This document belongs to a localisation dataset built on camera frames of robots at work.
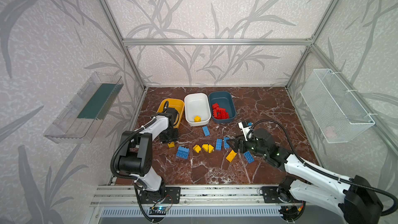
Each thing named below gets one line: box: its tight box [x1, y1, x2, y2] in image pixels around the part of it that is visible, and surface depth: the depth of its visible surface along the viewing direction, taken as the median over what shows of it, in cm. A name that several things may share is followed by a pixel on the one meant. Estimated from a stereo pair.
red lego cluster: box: [211, 102, 230, 120], surface depth 104 cm
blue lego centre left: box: [215, 138, 223, 151], surface depth 91 cm
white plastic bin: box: [183, 92, 212, 128], surface depth 107 cm
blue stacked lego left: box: [175, 146, 190, 160], surface depth 88 cm
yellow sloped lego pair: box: [202, 143, 215, 154], surface depth 88 cm
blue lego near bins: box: [202, 126, 211, 137], surface depth 98 cm
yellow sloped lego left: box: [192, 144, 202, 153], surface depth 89 cm
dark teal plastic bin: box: [208, 90, 237, 124], surface depth 110 cm
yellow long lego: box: [225, 149, 238, 163], surface depth 88 cm
